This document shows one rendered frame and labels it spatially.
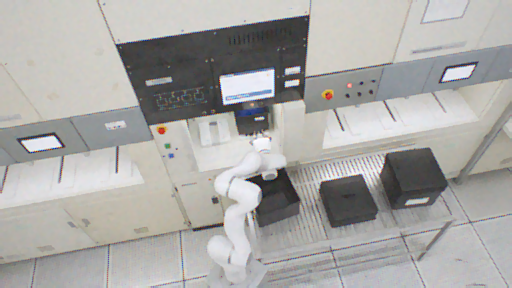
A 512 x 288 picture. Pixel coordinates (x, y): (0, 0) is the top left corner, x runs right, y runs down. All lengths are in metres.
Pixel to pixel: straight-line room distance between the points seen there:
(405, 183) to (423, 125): 0.65
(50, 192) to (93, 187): 0.29
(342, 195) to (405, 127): 0.74
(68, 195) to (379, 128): 2.17
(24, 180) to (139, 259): 1.07
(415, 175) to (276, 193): 0.87
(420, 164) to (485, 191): 1.45
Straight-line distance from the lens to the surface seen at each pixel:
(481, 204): 3.82
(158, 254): 3.32
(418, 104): 3.08
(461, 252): 3.53
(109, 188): 2.70
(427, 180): 2.49
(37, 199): 2.88
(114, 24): 1.76
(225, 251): 1.95
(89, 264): 3.50
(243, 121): 2.52
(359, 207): 2.45
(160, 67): 1.89
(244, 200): 1.70
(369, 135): 2.77
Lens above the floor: 2.98
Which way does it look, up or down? 53 degrees down
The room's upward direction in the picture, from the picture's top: 4 degrees counter-clockwise
